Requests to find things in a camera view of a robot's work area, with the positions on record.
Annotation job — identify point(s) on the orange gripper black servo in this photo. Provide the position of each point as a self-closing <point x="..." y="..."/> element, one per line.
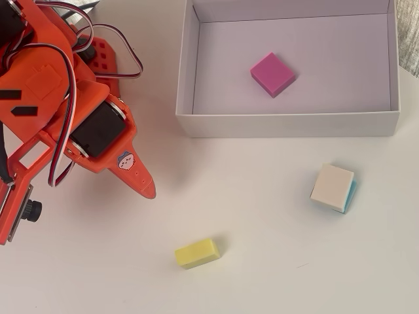
<point x="98" y="132"/>

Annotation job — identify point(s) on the pink foam cuboid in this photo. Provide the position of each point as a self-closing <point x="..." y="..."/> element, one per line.
<point x="270" y="73"/>

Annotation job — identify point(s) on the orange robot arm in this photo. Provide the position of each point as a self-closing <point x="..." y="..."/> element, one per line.
<point x="39" y="81"/>

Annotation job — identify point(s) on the yellow foam cuboid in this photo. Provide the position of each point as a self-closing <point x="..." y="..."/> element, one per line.
<point x="196" y="252"/>

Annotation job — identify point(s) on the white cardboard bin box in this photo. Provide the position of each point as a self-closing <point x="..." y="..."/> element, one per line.
<point x="294" y="126"/>

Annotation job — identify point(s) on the white foam cuboid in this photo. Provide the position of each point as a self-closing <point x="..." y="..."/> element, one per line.
<point x="331" y="186"/>

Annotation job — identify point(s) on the blue foam cuboid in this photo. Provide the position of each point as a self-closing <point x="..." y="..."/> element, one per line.
<point x="350" y="196"/>

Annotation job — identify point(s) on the grey woven floor rug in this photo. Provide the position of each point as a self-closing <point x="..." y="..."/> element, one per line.
<point x="410" y="32"/>

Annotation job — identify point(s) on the orange robot base plate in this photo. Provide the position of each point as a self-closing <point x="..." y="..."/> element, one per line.
<point x="106" y="62"/>

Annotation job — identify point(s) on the wrist camera in orange mount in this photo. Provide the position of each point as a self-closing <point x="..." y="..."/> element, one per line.
<point x="18" y="212"/>

